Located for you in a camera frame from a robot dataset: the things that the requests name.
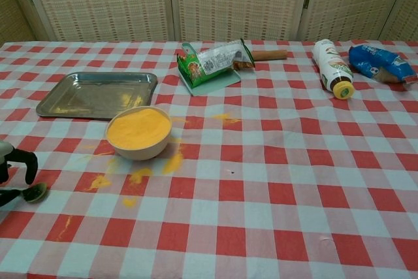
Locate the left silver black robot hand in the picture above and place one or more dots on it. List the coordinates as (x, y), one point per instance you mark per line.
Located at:
(31, 164)

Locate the dark metal spoon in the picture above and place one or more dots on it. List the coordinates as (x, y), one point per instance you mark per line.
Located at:
(35, 192)

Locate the cream round bowl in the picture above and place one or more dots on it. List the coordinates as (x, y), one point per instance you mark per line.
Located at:
(143, 153)

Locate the steel rectangular tray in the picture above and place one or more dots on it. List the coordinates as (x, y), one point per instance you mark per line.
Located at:
(94, 94)

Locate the mint green dustpan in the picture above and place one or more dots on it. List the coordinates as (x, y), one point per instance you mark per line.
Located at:
(218, 84)

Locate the green silver snack bag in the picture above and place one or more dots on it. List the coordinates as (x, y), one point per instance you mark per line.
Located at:
(212, 61)

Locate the red white checkered tablecloth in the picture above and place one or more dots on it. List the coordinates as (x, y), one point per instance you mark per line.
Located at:
(261, 177)

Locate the woven folding screen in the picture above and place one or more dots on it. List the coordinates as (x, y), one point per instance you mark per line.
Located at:
(228, 1)

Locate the white bottle yellow cap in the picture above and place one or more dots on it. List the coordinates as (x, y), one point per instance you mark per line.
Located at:
(331, 66)

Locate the blue snack bag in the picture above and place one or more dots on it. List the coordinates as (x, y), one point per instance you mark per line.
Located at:
(372, 60)

